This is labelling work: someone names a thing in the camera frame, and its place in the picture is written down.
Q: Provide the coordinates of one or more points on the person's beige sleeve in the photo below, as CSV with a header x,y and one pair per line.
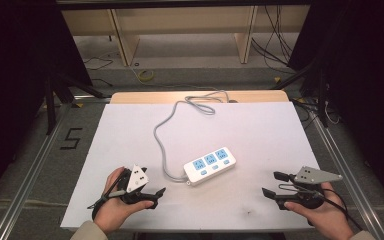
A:
x,y
88,231
363,236

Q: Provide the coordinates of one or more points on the person's left hand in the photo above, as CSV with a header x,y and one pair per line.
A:
x,y
113,210

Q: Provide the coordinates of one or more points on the person's right hand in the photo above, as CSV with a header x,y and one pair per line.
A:
x,y
326,216

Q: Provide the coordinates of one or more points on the wooden table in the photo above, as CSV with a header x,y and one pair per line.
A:
x,y
140,97

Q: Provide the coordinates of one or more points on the light wooden shelf unit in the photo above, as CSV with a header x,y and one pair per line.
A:
x,y
186,23

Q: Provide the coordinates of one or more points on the person's right beige sleeve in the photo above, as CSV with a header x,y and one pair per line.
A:
x,y
363,236

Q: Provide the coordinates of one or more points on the person's left beige sleeve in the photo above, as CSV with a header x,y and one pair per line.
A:
x,y
88,231

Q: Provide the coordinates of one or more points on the black curtain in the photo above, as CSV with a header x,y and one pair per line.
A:
x,y
13,83
370,83

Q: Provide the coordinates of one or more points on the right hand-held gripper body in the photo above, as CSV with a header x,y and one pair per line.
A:
x,y
313,176

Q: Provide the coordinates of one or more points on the white power strip blue sockets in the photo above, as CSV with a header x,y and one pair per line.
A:
x,y
210,170

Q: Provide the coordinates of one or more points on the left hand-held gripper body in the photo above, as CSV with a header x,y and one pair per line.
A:
x,y
136,178

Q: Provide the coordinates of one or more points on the aluminium floor rail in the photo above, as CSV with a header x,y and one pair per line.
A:
x,y
30,173
350,173

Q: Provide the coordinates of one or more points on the black metal stand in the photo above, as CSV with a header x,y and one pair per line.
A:
x,y
51,100
321,96

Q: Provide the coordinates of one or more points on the white table sheet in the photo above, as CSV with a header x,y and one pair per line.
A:
x,y
263,140

